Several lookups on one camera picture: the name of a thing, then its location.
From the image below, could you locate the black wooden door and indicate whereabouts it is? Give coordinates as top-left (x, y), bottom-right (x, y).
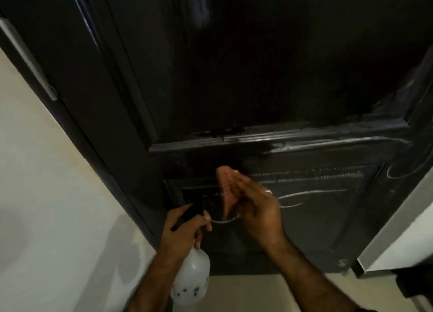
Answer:
top-left (0, 0), bottom-right (433, 277)

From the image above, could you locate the person's right hand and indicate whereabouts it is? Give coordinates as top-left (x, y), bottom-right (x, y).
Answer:
top-left (230, 172), bottom-right (289, 251)

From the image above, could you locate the white spray bottle black trigger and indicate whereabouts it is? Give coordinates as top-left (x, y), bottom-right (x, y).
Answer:
top-left (170, 200), bottom-right (211, 306)

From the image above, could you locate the orange checked cloth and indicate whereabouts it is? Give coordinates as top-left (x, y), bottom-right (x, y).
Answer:
top-left (216, 165), bottom-right (245, 221)

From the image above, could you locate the person's right forearm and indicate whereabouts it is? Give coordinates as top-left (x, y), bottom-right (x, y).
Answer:
top-left (267, 239), bottom-right (359, 312)

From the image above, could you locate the person's left forearm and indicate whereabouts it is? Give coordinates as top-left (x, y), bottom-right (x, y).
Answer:
top-left (127, 254), bottom-right (190, 312)

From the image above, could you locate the dark plastic stool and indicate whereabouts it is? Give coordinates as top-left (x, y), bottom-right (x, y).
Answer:
top-left (394, 254), bottom-right (433, 302)

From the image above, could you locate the person's left hand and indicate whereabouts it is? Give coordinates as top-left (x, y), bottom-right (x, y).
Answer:
top-left (159, 203), bottom-right (213, 272)

